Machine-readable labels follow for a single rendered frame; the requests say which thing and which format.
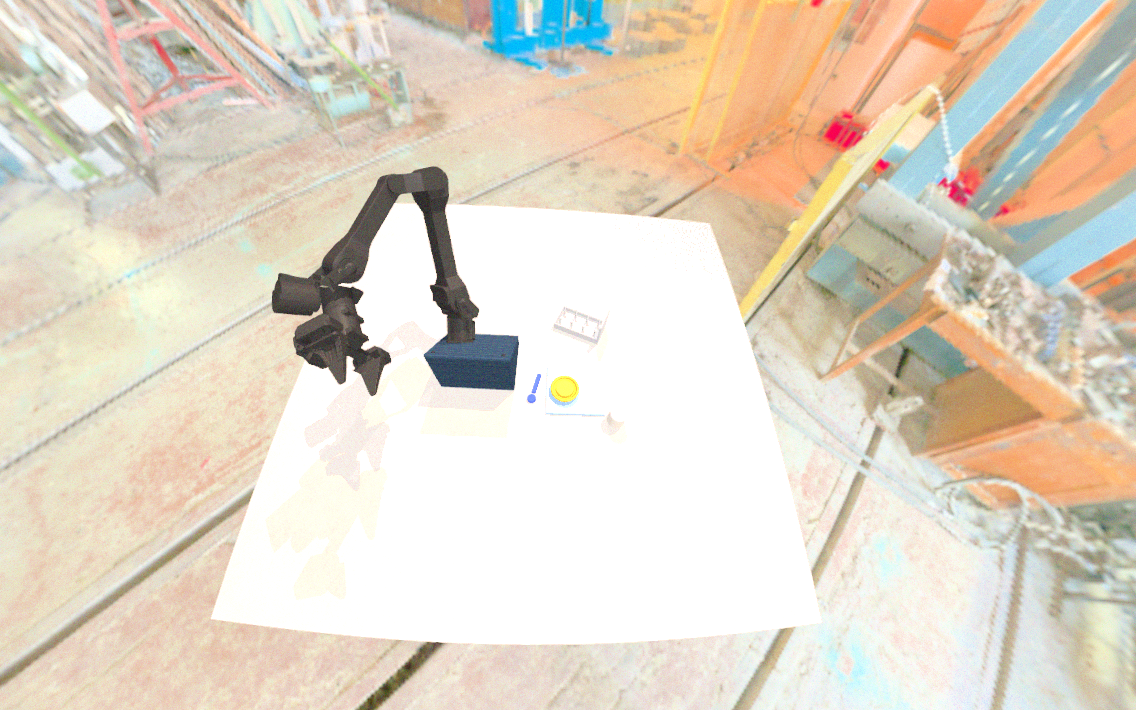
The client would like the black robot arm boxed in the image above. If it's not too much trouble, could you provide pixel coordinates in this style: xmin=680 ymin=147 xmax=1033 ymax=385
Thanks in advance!
xmin=272 ymin=166 xmax=479 ymax=343

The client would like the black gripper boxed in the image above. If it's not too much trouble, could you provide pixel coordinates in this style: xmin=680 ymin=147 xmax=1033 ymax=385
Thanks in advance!
xmin=295 ymin=304 xmax=392 ymax=396

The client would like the yellow plate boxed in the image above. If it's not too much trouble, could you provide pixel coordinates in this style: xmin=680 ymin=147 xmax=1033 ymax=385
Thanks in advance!
xmin=551 ymin=376 xmax=579 ymax=402

